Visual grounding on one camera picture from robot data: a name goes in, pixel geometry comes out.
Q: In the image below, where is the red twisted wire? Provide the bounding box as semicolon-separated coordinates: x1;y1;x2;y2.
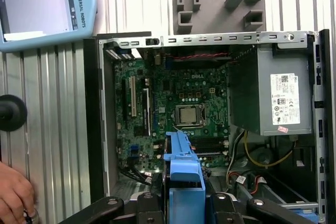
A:
167;52;232;61

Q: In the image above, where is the small round black tool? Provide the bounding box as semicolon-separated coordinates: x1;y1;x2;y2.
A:
23;208;40;224

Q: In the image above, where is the round black knob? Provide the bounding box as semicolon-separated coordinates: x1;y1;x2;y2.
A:
0;94;28;132

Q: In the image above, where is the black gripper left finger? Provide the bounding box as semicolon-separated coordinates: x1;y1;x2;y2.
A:
58;191;161;224

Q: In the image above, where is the metal optical drive cage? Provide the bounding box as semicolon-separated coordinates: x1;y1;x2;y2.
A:
251;174;320;224

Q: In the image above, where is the white expansion slot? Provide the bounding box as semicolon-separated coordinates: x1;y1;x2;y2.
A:
129;75;138;118

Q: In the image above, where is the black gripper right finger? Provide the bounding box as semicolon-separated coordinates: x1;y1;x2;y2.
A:
209;191;330;224

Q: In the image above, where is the person's hand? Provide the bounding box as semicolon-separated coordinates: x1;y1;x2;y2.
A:
0;161;40;224

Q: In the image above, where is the grey parts rack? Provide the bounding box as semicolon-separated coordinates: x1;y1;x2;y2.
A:
172;0;270;35

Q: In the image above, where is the silver CPU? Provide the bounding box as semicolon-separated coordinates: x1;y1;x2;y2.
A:
178;106;202;125

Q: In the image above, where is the hard disk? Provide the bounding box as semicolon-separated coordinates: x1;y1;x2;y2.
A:
162;131;207;224

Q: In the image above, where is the green motherboard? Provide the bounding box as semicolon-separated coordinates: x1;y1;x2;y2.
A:
112;58;232;174

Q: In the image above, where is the grey power supply unit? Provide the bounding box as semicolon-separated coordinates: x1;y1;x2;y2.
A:
227;45;315;137

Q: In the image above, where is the black RAM slot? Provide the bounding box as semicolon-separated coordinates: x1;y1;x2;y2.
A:
193;140;228;149
195;150;223;156

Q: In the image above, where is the yellow wire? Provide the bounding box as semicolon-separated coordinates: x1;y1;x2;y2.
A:
243;129;297;168

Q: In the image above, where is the CPU socket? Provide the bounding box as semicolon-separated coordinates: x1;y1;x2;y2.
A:
174;103;207;130

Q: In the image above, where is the black labelled cable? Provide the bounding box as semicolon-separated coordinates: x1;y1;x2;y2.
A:
119;167;158;187

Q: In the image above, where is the blue drive cage latch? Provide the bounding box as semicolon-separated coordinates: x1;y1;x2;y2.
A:
293;207;320;224

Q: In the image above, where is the black open PC case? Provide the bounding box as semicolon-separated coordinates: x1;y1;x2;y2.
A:
82;28;331;224

